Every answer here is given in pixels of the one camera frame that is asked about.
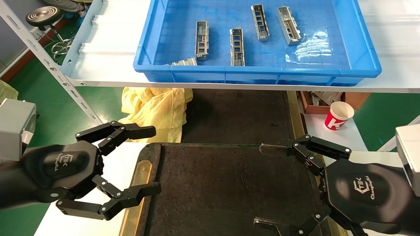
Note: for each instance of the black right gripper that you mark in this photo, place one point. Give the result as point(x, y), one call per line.
point(361, 193)

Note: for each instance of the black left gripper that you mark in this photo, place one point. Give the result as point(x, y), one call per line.
point(62, 167)

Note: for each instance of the grey metal bracket part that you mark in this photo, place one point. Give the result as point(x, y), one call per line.
point(185, 62)
point(237, 47)
point(288, 25)
point(260, 22)
point(201, 40)

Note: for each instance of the crumpled yellow garment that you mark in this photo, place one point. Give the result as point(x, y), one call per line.
point(154, 111)

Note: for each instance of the red and white paper cup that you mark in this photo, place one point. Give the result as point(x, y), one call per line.
point(338, 116)

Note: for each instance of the black conveyor mat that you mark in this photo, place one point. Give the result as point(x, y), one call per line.
point(213, 190)

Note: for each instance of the metal parts pile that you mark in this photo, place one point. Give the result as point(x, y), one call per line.
point(325, 97)

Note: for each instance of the brown cardboard box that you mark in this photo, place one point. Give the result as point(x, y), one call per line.
point(357, 98)

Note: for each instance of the black felt tray brass edges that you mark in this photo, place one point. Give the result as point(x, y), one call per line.
point(236, 114)

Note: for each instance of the blue plastic bin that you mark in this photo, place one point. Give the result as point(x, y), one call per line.
point(262, 73)

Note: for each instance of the clear plastic bag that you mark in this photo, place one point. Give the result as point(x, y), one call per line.
point(310, 47)

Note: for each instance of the pale yellow cloth bundle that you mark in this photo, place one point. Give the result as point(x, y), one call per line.
point(6, 91)

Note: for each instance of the black stool chrome base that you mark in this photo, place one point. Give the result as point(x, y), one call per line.
point(44, 16)

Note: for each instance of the perforated white shelf post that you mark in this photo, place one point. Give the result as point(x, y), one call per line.
point(42, 54)
point(387, 144)

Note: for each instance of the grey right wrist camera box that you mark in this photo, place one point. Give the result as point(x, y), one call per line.
point(410, 154)

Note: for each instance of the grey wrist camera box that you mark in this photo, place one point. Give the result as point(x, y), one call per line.
point(14, 127)
point(410, 154)

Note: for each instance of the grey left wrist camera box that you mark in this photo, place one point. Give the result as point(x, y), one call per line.
point(14, 127)

